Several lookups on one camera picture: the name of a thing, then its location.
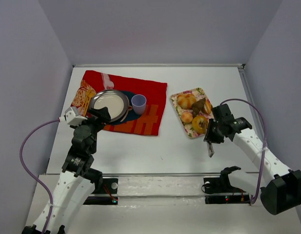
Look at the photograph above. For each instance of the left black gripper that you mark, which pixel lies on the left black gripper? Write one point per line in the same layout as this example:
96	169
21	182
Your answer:
97	117

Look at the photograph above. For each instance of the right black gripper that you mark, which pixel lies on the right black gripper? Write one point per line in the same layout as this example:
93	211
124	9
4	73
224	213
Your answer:
211	132

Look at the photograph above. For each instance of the orange ring donut bread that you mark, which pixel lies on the orange ring donut bread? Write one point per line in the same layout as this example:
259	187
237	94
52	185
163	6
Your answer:
200	124

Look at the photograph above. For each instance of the metal tongs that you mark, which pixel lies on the metal tongs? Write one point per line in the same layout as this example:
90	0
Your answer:
210	149

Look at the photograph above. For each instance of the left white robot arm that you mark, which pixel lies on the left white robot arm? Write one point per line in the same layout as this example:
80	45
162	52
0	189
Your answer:
77	179

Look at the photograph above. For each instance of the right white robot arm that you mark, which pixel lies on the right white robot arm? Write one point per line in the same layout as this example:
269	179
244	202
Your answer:
277	186

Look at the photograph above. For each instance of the glazed oval bread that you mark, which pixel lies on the glazed oval bread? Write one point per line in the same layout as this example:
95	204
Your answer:
207	107

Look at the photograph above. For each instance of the large knotted bread roll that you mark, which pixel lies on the large knotted bread roll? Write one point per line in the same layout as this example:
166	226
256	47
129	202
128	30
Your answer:
186	100

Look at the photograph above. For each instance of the round metal plate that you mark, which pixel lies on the round metal plate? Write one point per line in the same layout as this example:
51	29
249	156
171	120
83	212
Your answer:
116	102

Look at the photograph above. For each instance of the dark blue oval mat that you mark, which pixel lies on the dark blue oval mat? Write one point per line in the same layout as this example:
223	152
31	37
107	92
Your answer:
130	115

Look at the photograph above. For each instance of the brown chocolate croissant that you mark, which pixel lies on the brown chocolate croissant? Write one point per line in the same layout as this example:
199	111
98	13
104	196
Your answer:
198	107

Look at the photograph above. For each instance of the small round bun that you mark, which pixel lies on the small round bun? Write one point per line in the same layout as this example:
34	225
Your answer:
186	117

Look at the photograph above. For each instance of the floral serving tray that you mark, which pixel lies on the floral serving tray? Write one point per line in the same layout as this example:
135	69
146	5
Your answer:
199	94

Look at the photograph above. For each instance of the lavender plastic cup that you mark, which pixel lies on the lavender plastic cup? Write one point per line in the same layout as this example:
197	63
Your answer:
139	103

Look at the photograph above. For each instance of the red patterned cloth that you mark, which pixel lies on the red patterned cloth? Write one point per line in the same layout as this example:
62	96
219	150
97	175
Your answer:
148	123

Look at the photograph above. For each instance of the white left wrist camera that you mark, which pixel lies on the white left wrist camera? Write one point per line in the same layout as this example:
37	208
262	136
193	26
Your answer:
73	117

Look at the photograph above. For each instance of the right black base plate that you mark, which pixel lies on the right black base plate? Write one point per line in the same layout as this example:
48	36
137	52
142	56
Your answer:
218	194

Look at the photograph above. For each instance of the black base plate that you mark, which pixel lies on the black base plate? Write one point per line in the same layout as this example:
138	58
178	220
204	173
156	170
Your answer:
106	194
218	194

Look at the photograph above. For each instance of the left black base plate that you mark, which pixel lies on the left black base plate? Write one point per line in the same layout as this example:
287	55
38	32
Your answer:
106	194

